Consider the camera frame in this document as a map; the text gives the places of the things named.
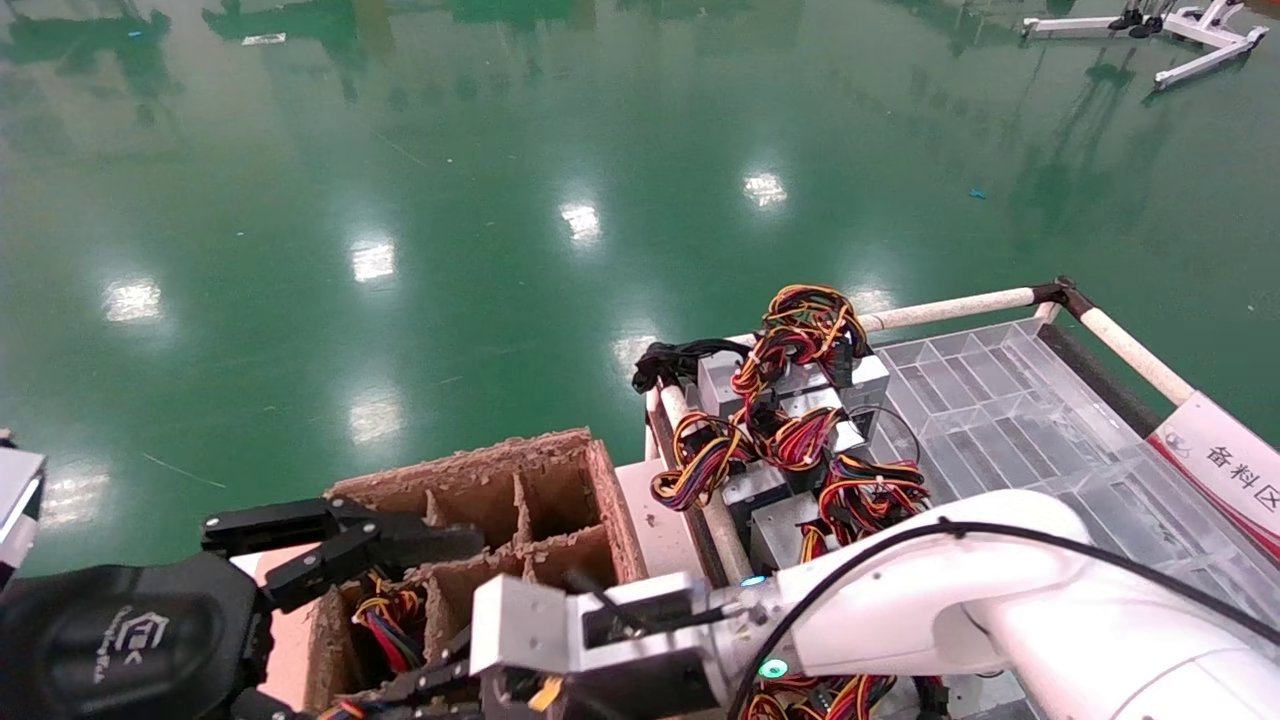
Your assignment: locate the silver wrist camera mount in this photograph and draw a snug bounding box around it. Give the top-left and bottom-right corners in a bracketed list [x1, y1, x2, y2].
[0, 445, 47, 583]
[470, 573, 723, 693]

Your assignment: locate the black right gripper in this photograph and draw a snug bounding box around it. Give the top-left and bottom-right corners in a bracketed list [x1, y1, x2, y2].
[335, 650, 736, 720]

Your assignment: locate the clear plastic divider tray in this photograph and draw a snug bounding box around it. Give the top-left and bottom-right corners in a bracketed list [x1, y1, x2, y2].
[870, 318, 1280, 641]

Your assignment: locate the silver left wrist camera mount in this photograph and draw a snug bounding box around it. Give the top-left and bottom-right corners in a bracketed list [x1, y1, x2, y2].
[0, 445, 47, 583]

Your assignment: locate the black cable bundle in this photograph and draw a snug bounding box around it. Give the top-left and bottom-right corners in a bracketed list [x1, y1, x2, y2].
[632, 338, 753, 394]

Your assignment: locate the thin black wire loop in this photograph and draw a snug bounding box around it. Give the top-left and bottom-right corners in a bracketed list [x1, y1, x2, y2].
[850, 405, 921, 466]

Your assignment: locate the wire bundle inside box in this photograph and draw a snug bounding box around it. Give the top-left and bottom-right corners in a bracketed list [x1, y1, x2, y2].
[350, 570, 431, 681]

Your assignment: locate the coloured wire harness right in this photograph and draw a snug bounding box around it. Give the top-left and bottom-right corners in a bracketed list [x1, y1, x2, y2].
[740, 675, 896, 720]

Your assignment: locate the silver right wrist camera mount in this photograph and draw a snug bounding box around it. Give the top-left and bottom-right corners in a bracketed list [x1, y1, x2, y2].
[470, 573, 723, 693]

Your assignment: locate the white sign with Chinese text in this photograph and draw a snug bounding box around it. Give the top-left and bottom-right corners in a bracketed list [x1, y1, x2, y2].
[1145, 392, 1280, 561]

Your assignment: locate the white metal floor stand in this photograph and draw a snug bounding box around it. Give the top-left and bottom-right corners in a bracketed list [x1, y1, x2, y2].
[1020, 0, 1271, 93]

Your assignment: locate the brown cardboard divider box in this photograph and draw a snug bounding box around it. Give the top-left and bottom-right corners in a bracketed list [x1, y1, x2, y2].
[300, 428, 651, 720]

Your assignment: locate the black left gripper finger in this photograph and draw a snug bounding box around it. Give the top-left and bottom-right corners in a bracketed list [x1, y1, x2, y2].
[200, 497, 488, 613]

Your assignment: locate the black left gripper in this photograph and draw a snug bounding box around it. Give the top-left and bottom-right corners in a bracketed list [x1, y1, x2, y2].
[0, 553, 301, 720]

